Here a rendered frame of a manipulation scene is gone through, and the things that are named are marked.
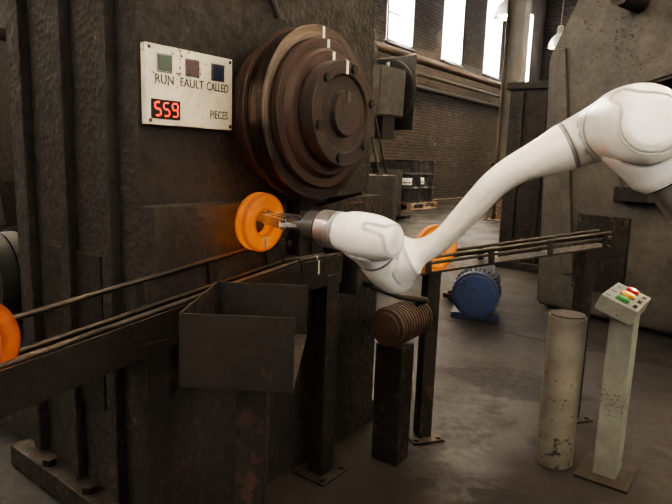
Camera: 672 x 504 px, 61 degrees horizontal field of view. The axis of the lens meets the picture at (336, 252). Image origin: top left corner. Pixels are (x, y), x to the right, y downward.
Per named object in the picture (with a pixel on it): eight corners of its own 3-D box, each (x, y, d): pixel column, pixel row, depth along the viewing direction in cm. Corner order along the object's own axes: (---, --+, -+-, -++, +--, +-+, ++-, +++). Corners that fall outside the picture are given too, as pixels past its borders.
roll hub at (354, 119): (297, 165, 147) (299, 52, 142) (359, 166, 169) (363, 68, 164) (314, 166, 144) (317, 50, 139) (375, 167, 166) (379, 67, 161)
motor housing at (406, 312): (361, 459, 191) (368, 304, 182) (396, 435, 208) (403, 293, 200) (394, 473, 183) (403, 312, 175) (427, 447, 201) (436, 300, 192)
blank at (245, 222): (232, 195, 142) (241, 197, 140) (275, 188, 154) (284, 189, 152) (235, 255, 146) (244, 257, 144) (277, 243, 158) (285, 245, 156)
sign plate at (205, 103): (141, 123, 131) (139, 42, 128) (227, 130, 151) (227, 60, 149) (147, 123, 130) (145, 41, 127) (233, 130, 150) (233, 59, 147)
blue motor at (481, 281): (447, 322, 357) (451, 269, 352) (456, 302, 411) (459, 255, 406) (498, 328, 348) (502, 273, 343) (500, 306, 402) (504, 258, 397)
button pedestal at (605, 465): (571, 479, 183) (591, 292, 173) (590, 450, 202) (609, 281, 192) (625, 498, 174) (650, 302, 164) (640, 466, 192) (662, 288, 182)
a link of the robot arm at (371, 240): (320, 239, 128) (346, 266, 137) (378, 251, 119) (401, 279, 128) (340, 199, 131) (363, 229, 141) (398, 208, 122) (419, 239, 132)
